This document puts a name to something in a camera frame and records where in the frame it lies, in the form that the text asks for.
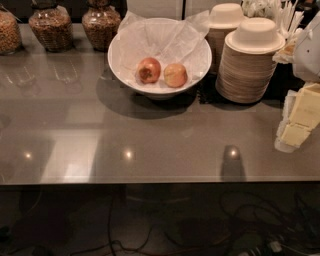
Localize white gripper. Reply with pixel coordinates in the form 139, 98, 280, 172
274, 83, 320, 153

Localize yellow-red apple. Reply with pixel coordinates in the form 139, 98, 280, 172
164, 63, 188, 88

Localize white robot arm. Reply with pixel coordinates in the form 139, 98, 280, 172
274, 13, 320, 153

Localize white paper bowl liner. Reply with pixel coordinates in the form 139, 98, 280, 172
116, 10, 211, 78

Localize white ceramic bowl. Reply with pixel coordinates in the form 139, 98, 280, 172
108, 33, 211, 100

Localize red apple on left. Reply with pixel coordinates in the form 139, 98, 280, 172
136, 57, 161, 84

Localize black woven placemat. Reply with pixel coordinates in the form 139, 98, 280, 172
197, 64, 304, 110

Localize front stack of paper bowls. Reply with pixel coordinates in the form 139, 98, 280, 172
215, 18, 285, 104

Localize stack of paper bowls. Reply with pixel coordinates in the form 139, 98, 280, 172
206, 3, 245, 74
215, 18, 285, 104

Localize white plastic cutlery bunch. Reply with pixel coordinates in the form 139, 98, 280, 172
241, 0, 304, 64

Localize rear stack of paper bowls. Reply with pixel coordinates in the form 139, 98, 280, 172
206, 3, 245, 74

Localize right glass jar of grains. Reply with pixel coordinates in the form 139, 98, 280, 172
82, 0, 121, 52

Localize glass jar of grains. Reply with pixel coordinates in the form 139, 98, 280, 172
82, 0, 121, 52
0, 6, 22, 55
28, 0, 73, 52

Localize middle glass jar of grains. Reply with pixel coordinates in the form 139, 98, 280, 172
28, 0, 73, 52

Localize left glass jar of grains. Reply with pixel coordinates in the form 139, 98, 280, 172
0, 6, 22, 55

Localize black cables under table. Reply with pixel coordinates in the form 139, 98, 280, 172
66, 186, 320, 256

